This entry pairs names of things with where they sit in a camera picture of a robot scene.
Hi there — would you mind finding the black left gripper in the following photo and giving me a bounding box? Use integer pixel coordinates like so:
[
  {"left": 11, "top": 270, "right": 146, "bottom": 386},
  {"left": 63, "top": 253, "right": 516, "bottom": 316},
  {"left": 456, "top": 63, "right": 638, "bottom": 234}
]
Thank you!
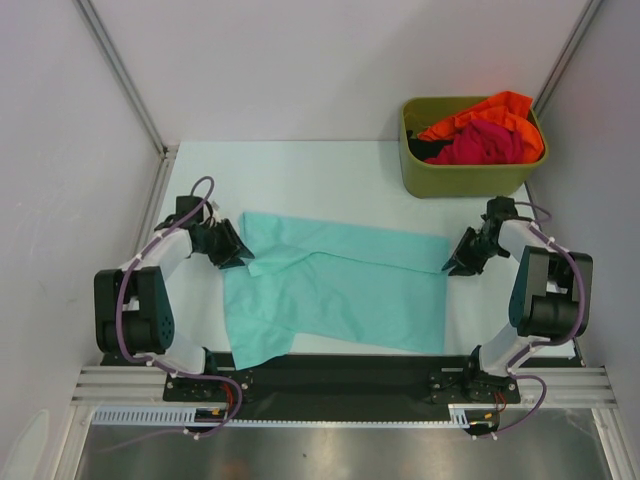
[{"left": 195, "top": 219, "right": 253, "bottom": 269}]

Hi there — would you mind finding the teal t shirt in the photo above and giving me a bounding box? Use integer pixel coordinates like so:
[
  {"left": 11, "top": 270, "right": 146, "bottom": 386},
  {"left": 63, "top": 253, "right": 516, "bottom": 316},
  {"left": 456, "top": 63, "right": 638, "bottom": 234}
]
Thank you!
[{"left": 223, "top": 212, "right": 450, "bottom": 369}]

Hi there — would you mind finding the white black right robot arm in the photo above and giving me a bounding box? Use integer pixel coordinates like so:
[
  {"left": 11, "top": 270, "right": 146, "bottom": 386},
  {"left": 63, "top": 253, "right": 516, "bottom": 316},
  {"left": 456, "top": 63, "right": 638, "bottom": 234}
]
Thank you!
[{"left": 442, "top": 196, "right": 593, "bottom": 401}]

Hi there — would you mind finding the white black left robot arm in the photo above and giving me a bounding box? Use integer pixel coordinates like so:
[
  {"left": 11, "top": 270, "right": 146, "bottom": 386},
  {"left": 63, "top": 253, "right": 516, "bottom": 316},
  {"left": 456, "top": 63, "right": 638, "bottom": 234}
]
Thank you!
[{"left": 93, "top": 194, "right": 254, "bottom": 400}]

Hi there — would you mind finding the olive green plastic bin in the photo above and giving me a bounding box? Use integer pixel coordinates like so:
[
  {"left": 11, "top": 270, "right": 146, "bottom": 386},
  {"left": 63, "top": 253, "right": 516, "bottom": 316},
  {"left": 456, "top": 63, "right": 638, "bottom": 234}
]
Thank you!
[{"left": 399, "top": 96, "right": 547, "bottom": 198}]

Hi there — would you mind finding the black garment in bin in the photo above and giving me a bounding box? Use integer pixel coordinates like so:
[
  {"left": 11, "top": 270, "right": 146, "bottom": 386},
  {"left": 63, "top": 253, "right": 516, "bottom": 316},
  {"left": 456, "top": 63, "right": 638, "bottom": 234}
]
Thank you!
[{"left": 406, "top": 130, "right": 452, "bottom": 164}]

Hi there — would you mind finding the magenta t shirt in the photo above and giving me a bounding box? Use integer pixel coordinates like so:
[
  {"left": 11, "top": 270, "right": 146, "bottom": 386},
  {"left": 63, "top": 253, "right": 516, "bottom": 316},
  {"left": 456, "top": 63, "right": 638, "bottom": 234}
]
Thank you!
[{"left": 425, "top": 120, "right": 525, "bottom": 166}]

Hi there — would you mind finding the orange t shirt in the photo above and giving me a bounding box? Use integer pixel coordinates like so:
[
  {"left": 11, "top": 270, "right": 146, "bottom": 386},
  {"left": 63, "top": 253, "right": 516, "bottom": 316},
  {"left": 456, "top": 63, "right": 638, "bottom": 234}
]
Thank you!
[{"left": 417, "top": 91, "right": 544, "bottom": 165}]

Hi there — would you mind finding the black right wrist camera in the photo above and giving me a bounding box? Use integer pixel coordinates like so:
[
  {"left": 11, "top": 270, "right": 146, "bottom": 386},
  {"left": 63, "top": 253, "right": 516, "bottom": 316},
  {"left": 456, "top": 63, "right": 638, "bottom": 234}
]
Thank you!
[{"left": 484, "top": 196, "right": 518, "bottom": 222}]

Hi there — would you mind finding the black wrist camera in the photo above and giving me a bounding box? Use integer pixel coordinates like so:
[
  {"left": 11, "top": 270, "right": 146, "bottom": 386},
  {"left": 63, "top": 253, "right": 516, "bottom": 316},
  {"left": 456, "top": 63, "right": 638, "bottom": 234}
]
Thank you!
[
  {"left": 175, "top": 195, "right": 204, "bottom": 223},
  {"left": 484, "top": 196, "right": 518, "bottom": 222}
]

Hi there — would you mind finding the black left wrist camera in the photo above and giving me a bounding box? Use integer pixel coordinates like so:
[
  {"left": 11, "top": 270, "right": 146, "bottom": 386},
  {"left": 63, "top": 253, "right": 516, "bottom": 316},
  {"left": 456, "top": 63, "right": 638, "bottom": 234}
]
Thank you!
[{"left": 175, "top": 195, "right": 204, "bottom": 223}]

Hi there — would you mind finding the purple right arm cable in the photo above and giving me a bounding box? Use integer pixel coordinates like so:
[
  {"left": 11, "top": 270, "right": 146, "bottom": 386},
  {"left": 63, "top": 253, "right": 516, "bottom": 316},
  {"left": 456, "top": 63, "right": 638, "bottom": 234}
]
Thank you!
[{"left": 469, "top": 200, "right": 587, "bottom": 441}]

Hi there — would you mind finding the aluminium corner post left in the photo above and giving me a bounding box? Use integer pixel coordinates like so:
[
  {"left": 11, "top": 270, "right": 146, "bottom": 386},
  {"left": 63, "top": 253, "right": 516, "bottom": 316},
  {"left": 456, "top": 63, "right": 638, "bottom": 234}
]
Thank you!
[{"left": 72, "top": 0, "right": 179, "bottom": 161}]

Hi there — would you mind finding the aluminium corner post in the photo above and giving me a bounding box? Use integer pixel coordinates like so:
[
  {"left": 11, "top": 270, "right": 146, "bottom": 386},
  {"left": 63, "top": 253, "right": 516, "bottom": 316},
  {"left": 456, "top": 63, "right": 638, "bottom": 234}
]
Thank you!
[
  {"left": 72, "top": 0, "right": 179, "bottom": 161},
  {"left": 533, "top": 0, "right": 606, "bottom": 119}
]

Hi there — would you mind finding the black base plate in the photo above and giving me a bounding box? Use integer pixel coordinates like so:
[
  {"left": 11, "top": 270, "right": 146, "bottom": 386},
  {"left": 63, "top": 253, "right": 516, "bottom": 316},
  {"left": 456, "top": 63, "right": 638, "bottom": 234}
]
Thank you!
[{"left": 99, "top": 349, "right": 586, "bottom": 424}]

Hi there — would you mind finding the white slotted cable duct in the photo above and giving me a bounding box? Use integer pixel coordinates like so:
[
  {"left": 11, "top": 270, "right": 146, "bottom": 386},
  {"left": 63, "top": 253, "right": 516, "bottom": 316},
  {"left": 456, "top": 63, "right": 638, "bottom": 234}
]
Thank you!
[{"left": 92, "top": 406, "right": 497, "bottom": 429}]

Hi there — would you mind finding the aluminium front rail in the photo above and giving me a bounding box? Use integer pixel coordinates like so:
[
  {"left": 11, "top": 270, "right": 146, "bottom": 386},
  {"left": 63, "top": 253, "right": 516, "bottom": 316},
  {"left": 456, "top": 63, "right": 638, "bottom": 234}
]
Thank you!
[{"left": 71, "top": 366, "right": 617, "bottom": 409}]

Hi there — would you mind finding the aluminium corner post right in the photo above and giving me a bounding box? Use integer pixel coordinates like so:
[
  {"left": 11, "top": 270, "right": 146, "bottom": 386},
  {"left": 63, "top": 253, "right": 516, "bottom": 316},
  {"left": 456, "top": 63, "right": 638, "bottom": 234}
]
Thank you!
[{"left": 533, "top": 0, "right": 606, "bottom": 119}]

